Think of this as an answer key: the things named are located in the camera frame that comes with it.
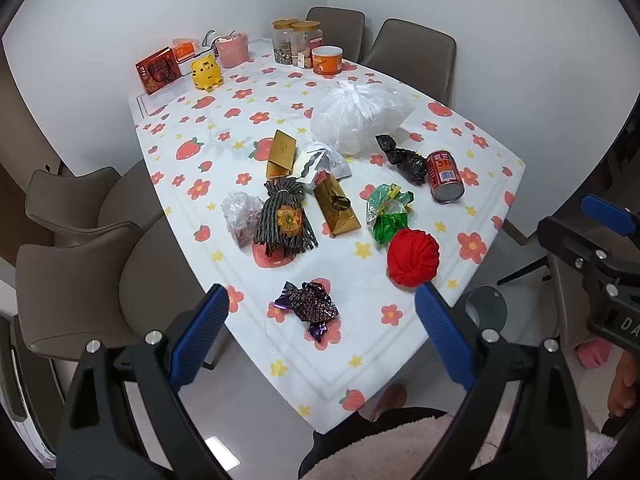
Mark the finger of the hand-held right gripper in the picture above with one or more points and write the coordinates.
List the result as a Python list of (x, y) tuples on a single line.
[(575, 250), (605, 214)]

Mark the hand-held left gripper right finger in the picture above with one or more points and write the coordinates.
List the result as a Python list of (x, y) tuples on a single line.
[(440, 330)]

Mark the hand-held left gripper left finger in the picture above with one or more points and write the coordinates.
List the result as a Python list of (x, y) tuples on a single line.
[(200, 330)]

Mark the grey round bin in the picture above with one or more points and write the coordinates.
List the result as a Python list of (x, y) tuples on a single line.
[(487, 305)]

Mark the red cloth ball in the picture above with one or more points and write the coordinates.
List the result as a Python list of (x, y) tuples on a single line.
[(414, 257)]

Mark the clear plastic bag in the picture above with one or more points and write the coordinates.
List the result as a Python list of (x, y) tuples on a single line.
[(240, 217)]

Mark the green foil wrapper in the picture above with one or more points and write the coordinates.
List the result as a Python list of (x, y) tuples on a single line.
[(390, 215)]

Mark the dark tassel bundle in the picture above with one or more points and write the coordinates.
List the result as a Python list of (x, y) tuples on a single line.
[(285, 220)]

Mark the red drink can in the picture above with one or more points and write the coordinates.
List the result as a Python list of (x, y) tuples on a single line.
[(445, 175)]

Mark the person's right hand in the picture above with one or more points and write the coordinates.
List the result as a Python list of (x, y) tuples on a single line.
[(624, 385)]

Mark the purple foil wrapper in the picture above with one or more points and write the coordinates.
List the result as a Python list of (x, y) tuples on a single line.
[(310, 305)]

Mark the black pants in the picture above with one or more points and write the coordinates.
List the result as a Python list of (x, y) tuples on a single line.
[(360, 425)]

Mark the triangular gold box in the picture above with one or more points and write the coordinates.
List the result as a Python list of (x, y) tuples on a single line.
[(336, 207)]

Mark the black plastic bag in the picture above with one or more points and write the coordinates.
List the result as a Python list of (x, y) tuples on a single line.
[(402, 160)]

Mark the flat gold box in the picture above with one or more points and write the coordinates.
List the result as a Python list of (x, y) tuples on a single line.
[(281, 155)]

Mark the white paper wrapper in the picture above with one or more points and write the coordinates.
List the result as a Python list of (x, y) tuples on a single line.
[(325, 162)]

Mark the white plastic bag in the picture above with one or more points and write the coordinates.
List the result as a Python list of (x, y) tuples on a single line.
[(357, 115)]

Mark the floral strawberry tablecloth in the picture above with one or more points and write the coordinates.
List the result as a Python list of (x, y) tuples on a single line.
[(300, 110)]

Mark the yellow tiger figure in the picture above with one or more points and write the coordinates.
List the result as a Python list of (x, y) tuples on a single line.
[(206, 74)]

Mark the red gift box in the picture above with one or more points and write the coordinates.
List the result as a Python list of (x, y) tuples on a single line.
[(159, 71)]

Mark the orange box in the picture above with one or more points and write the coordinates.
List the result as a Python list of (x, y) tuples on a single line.
[(186, 50)]

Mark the pink plastic container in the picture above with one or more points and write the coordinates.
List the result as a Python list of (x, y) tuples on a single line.
[(233, 51)]

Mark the small white box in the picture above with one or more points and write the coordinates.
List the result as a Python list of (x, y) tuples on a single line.
[(303, 60)]

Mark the orange round tin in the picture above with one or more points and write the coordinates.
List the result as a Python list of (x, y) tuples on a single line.
[(327, 61)]

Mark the glass jar with wooden lid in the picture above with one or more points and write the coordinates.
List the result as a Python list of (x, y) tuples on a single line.
[(283, 45), (309, 40)]

